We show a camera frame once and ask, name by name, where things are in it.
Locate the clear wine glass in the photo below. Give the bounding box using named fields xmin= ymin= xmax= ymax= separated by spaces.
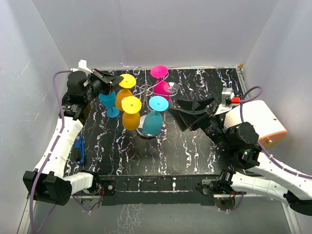
xmin=164 ymin=82 xmax=179 ymax=96

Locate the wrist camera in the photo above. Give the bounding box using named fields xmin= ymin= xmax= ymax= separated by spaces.
xmin=70 ymin=59 xmax=93 ymax=75
xmin=214 ymin=88 xmax=240 ymax=115

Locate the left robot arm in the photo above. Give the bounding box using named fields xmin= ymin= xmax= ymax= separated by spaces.
xmin=22 ymin=69 xmax=123 ymax=206

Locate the orange wine glass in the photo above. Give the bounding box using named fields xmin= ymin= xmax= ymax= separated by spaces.
xmin=115 ymin=74 xmax=137 ymax=112
xmin=121 ymin=96 xmax=142 ymax=131

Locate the chrome wine glass rack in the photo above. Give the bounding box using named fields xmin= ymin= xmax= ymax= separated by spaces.
xmin=133 ymin=67 xmax=173 ymax=139

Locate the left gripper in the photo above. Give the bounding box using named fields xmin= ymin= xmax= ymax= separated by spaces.
xmin=84 ymin=69 xmax=124 ymax=102

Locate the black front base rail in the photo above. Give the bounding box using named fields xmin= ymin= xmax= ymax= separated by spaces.
xmin=77 ymin=170 xmax=242 ymax=208

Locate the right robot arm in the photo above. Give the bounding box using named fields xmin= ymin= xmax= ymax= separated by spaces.
xmin=168 ymin=97 xmax=312 ymax=216

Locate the blue wine glass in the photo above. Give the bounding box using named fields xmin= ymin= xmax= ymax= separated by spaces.
xmin=143 ymin=96 xmax=169 ymax=135
xmin=99 ymin=91 xmax=120 ymax=118

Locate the magenta wine glass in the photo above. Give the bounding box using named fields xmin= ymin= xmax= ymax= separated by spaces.
xmin=150 ymin=65 xmax=170 ymax=101

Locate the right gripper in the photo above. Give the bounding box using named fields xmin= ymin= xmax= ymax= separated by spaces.
xmin=169 ymin=97 xmax=232 ymax=152

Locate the blue carabiner clip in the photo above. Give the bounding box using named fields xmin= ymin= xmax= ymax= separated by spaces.
xmin=74 ymin=135 xmax=85 ymax=165

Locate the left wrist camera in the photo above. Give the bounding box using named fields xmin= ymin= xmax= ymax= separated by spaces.
xmin=70 ymin=59 xmax=93 ymax=75

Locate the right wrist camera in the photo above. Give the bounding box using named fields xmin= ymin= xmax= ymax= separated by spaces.
xmin=214 ymin=88 xmax=240 ymax=115

